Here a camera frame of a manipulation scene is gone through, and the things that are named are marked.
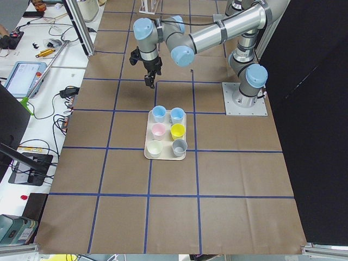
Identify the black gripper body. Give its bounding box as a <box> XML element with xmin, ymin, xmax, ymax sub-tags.
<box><xmin>129</xmin><ymin>47</ymin><xmax>163</xmax><ymax>75</ymax></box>

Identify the pale blue plastic cup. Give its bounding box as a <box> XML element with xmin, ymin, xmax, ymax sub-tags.
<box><xmin>152</xmin><ymin>105</ymin><xmax>166</xmax><ymax>123</ymax></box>

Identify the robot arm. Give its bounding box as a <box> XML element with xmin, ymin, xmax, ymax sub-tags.
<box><xmin>129</xmin><ymin>1</ymin><xmax>288</xmax><ymax>108</ymax></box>

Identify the pink cup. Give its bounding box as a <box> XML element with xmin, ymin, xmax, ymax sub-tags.
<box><xmin>151</xmin><ymin>122</ymin><xmax>166</xmax><ymax>141</ymax></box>

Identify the yellow cup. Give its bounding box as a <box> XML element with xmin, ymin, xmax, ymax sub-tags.
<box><xmin>170</xmin><ymin>123</ymin><xmax>185</xmax><ymax>140</ymax></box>

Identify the pale green cup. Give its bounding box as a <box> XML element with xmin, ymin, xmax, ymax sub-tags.
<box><xmin>147</xmin><ymin>140</ymin><xmax>163</xmax><ymax>158</ymax></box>

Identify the grey cup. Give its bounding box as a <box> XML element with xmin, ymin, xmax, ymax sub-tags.
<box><xmin>172</xmin><ymin>139</ymin><xmax>188</xmax><ymax>157</ymax></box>

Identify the cream plastic tray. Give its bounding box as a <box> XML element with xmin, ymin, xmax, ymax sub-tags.
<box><xmin>144</xmin><ymin>110</ymin><xmax>187</xmax><ymax>161</ymax></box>

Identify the black power adapter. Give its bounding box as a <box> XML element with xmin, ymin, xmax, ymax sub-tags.
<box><xmin>59</xmin><ymin>86</ymin><xmax>80</xmax><ymax>98</ymax></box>

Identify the teach pendant tablet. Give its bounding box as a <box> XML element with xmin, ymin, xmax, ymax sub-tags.
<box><xmin>4</xmin><ymin>61</ymin><xmax>47</xmax><ymax>98</ymax></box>

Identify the white wire cup rack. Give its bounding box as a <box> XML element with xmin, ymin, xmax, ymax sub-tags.
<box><xmin>139</xmin><ymin>0</ymin><xmax>161</xmax><ymax>15</ymax></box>

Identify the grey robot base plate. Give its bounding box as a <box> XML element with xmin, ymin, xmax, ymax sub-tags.
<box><xmin>222</xmin><ymin>82</ymin><xmax>268</xmax><ymax>116</ymax></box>

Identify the aluminium frame post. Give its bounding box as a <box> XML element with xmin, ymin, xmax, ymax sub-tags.
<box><xmin>62</xmin><ymin>0</ymin><xmax>95</xmax><ymax>57</ymax></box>

